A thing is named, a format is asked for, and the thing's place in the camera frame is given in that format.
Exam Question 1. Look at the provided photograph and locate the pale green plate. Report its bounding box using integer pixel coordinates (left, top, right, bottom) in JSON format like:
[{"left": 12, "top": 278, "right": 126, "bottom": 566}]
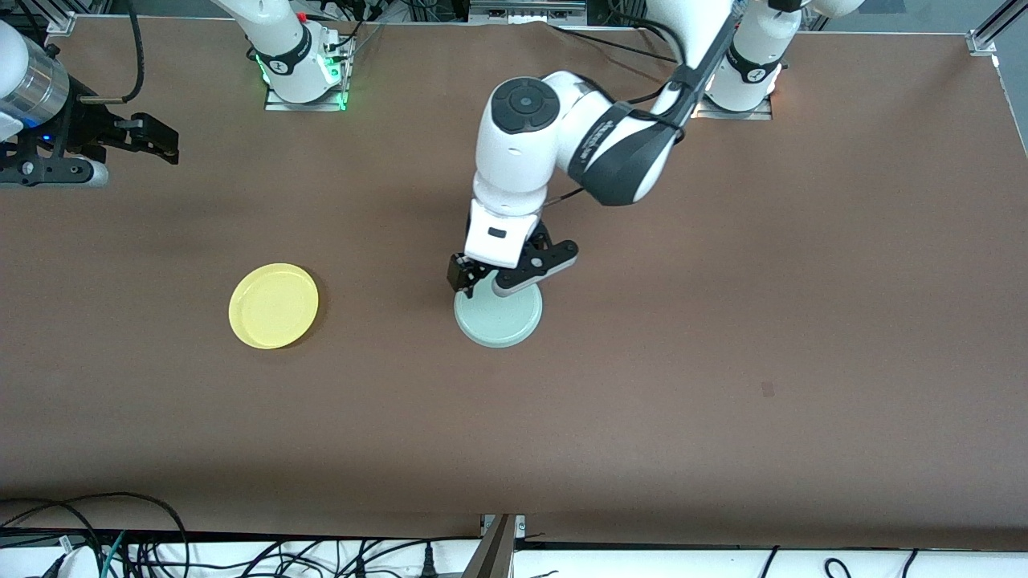
[{"left": 454, "top": 279, "right": 545, "bottom": 350}]

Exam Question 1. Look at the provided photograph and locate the yellow plate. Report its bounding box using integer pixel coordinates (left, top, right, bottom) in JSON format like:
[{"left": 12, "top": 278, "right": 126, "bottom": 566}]
[{"left": 228, "top": 263, "right": 320, "bottom": 350}]

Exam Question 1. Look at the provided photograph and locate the brown table cover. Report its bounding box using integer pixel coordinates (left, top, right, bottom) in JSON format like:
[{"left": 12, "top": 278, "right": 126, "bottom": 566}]
[{"left": 0, "top": 16, "right": 1028, "bottom": 552}]

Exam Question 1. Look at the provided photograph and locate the white lower shelf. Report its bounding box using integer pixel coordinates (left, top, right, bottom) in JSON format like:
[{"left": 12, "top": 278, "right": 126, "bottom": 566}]
[{"left": 0, "top": 536, "right": 1028, "bottom": 578}]

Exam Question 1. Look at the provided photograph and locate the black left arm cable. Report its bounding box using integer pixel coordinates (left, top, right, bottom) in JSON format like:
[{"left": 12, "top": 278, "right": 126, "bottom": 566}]
[{"left": 542, "top": 0, "right": 740, "bottom": 211}]

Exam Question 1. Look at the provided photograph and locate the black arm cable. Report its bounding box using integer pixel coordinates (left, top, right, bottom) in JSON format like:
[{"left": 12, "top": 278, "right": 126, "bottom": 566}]
[
  {"left": 542, "top": 0, "right": 740, "bottom": 211},
  {"left": 76, "top": 0, "right": 146, "bottom": 106}
]

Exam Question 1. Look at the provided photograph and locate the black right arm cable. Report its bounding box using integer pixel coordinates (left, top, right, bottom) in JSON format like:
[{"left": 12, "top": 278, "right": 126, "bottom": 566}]
[{"left": 76, "top": 0, "right": 146, "bottom": 106}]

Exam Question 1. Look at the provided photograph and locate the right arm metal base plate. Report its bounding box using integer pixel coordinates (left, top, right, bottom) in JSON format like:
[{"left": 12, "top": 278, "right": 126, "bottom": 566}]
[{"left": 264, "top": 32, "right": 349, "bottom": 112}]

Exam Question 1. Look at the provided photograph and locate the black cable across table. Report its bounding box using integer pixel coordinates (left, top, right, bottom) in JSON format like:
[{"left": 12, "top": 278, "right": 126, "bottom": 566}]
[{"left": 549, "top": 22, "right": 683, "bottom": 65}]

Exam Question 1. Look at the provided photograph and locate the grey metal rail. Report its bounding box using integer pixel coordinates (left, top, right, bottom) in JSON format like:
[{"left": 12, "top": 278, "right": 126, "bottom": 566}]
[{"left": 469, "top": 0, "right": 588, "bottom": 26}]

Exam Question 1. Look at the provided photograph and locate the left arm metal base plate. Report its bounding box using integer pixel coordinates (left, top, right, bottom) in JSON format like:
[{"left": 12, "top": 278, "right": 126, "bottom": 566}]
[{"left": 692, "top": 88, "right": 774, "bottom": 121}]

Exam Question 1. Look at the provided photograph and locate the aluminium frame profile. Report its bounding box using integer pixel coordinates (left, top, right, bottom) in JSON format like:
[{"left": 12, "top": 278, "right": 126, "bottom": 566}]
[{"left": 461, "top": 514, "right": 528, "bottom": 578}]

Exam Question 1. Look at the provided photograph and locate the black looped cable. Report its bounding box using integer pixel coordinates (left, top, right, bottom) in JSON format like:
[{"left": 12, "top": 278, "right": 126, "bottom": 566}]
[{"left": 0, "top": 491, "right": 190, "bottom": 578}]

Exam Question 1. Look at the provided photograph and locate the green cable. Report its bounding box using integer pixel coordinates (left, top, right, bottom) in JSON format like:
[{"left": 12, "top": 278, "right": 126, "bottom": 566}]
[{"left": 100, "top": 530, "right": 129, "bottom": 578}]

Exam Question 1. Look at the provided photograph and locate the aluminium corner post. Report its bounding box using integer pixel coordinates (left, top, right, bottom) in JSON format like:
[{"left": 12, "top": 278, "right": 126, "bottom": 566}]
[{"left": 967, "top": 0, "right": 1028, "bottom": 57}]

